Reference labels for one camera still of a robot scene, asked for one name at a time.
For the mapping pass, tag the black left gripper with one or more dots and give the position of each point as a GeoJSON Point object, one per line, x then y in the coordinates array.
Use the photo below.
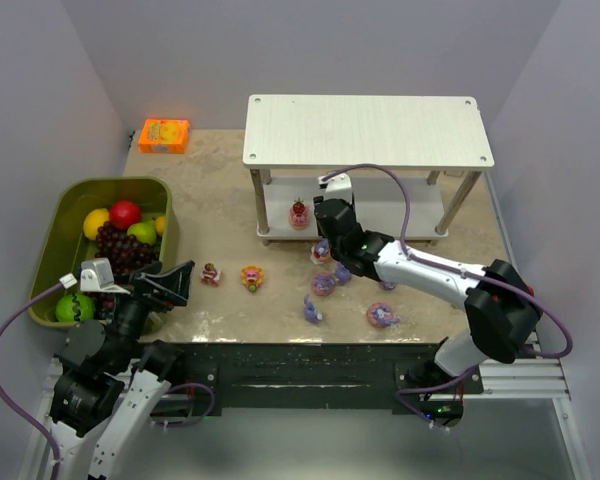
{"type": "Point", "coordinates": [143, 288]}

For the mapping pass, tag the pink bear cake toy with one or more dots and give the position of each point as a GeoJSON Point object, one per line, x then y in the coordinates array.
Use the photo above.
{"type": "Point", "coordinates": [210, 275]}

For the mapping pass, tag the pink bear sunflower toy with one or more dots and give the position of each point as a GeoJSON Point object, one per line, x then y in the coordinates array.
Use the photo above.
{"type": "Point", "coordinates": [252, 277]}

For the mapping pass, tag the pink bear strawberry donut toy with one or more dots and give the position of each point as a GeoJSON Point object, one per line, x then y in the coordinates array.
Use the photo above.
{"type": "Point", "coordinates": [298, 215]}

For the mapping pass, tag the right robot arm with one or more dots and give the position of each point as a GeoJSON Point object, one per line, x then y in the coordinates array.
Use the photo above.
{"type": "Point", "coordinates": [495, 298]}

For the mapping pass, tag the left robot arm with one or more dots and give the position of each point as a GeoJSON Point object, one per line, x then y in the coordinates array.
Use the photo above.
{"type": "Point", "coordinates": [109, 385]}

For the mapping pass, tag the white two-tier shelf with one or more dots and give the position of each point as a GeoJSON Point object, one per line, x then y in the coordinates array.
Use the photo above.
{"type": "Point", "coordinates": [437, 145]}

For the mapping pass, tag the dark purple grape bunch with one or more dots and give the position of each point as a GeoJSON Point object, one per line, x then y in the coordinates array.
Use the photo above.
{"type": "Point", "coordinates": [125, 252]}

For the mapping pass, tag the green pear toy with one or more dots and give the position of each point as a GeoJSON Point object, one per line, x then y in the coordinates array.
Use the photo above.
{"type": "Point", "coordinates": [144, 232]}

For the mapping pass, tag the small yellow fruit toy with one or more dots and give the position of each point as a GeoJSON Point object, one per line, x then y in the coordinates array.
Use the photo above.
{"type": "Point", "coordinates": [160, 223]}

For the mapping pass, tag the red apple toy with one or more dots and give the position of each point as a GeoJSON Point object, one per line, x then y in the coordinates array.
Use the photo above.
{"type": "Point", "coordinates": [124, 213]}

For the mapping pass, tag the yellow lemon toy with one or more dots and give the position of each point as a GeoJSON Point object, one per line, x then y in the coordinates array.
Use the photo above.
{"type": "Point", "coordinates": [93, 221]}

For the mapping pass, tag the green lime toy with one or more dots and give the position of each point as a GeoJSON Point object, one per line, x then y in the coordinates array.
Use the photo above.
{"type": "Point", "coordinates": [75, 307]}

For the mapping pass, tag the olive green plastic bin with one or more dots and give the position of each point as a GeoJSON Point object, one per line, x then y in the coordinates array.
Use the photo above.
{"type": "Point", "coordinates": [66, 247]}

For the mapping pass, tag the orange snack box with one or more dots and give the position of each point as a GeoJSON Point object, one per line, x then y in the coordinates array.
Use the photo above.
{"type": "Point", "coordinates": [168, 136]}

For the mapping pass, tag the purple bunny sitting toy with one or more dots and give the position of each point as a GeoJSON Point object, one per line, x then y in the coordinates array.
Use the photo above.
{"type": "Point", "coordinates": [311, 313]}

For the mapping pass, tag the purple bunny on cup toy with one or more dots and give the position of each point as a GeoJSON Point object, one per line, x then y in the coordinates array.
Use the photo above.
{"type": "Point", "coordinates": [320, 252]}

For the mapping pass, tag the purple bunny pink donut toy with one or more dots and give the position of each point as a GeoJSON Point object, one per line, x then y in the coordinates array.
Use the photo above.
{"type": "Point", "coordinates": [323, 284]}

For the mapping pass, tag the purple bunny standing toy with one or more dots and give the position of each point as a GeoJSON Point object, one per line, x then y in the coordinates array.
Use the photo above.
{"type": "Point", "coordinates": [342, 274]}

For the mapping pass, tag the purple bunny large donut toy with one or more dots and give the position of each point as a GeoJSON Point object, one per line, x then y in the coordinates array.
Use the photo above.
{"type": "Point", "coordinates": [381, 315]}

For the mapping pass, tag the purple bunny lying toy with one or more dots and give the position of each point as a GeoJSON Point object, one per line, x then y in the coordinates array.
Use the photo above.
{"type": "Point", "coordinates": [387, 286]}

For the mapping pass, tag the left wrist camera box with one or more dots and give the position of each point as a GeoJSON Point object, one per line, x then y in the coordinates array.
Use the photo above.
{"type": "Point", "coordinates": [96, 276]}

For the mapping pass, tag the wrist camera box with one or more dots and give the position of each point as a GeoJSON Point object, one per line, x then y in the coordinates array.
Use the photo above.
{"type": "Point", "coordinates": [336, 186]}
{"type": "Point", "coordinates": [96, 276]}

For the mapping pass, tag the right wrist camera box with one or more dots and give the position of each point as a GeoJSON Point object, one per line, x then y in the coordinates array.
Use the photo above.
{"type": "Point", "coordinates": [336, 186]}

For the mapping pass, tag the black table front frame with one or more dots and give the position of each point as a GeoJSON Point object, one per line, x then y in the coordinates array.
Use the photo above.
{"type": "Point", "coordinates": [358, 376]}

